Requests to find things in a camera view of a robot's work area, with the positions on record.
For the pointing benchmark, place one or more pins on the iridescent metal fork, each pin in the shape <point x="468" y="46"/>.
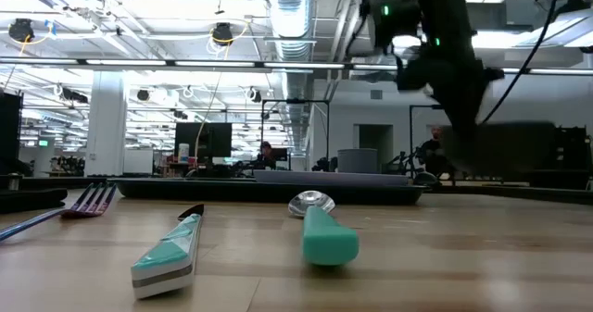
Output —
<point x="90" y="203"/>

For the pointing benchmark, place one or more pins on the white canister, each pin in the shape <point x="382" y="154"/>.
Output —
<point x="184" y="152"/>

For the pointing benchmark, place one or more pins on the black overhead light bar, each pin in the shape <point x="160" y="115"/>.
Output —
<point x="259" y="65"/>

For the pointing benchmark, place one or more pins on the black background robot arm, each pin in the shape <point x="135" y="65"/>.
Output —
<point x="324" y="165"/>
<point x="402" y="163"/>

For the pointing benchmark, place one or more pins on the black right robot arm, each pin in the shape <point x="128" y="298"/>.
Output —
<point x="403" y="11"/>

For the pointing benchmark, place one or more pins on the black bowl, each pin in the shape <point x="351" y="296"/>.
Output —
<point x="514" y="147"/>

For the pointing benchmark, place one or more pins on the black monitor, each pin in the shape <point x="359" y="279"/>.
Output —
<point x="10" y="131"/>
<point x="204" y="141"/>

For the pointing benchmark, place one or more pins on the green exit sign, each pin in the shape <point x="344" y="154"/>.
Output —
<point x="43" y="143"/>

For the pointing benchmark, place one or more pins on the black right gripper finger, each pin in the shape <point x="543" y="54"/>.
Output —
<point x="464" y="136"/>

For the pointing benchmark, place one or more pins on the grey mug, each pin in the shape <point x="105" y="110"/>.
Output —
<point x="357" y="161"/>

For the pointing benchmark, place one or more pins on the black equipment rack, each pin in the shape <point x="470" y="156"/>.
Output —
<point x="574" y="150"/>

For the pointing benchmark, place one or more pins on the white pillar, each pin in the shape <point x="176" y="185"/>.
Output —
<point x="106" y="127"/>

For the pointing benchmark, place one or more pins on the silver ceiling air duct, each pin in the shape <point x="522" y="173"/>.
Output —
<point x="292" y="11"/>

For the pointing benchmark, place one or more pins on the white board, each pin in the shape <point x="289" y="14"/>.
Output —
<point x="138" y="161"/>

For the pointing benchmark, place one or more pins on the black table frame rails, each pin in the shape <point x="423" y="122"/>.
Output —
<point x="55" y="182"/>

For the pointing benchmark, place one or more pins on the person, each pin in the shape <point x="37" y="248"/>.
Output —
<point x="433" y="152"/>
<point x="267" y="157"/>

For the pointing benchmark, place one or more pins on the black metal frame stand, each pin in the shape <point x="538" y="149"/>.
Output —
<point x="296" y="101"/>
<point x="410" y="131"/>

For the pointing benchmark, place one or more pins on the dark green serving tray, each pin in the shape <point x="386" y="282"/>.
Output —
<point x="259" y="192"/>

